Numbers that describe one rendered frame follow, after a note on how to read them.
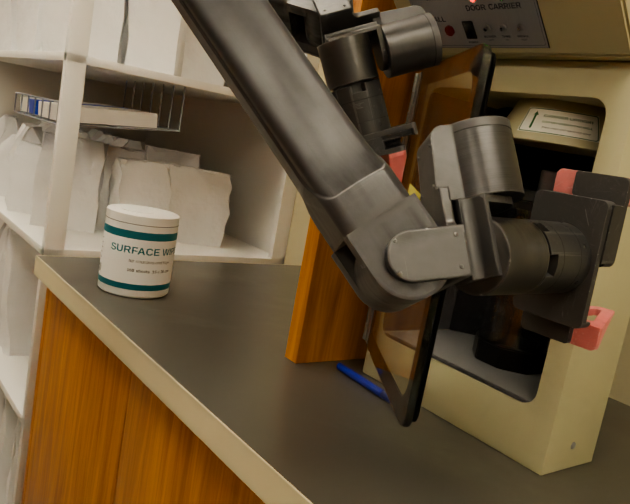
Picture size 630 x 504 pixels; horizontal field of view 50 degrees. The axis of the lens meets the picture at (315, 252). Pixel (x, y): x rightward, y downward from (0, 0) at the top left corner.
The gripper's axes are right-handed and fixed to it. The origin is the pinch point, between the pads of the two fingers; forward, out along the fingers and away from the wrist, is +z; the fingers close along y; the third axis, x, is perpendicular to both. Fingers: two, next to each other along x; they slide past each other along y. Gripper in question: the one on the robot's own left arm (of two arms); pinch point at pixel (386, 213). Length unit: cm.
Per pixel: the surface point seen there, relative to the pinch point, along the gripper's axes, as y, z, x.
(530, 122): -21.0, -5.1, -7.7
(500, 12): -18.8, -18.3, -3.7
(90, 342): 51, 14, -41
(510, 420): -8.5, 28.3, -0.1
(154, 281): 38, 7, -44
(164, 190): 42, -7, -106
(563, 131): -23.6, -3.2, -4.8
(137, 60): 39, -40, -104
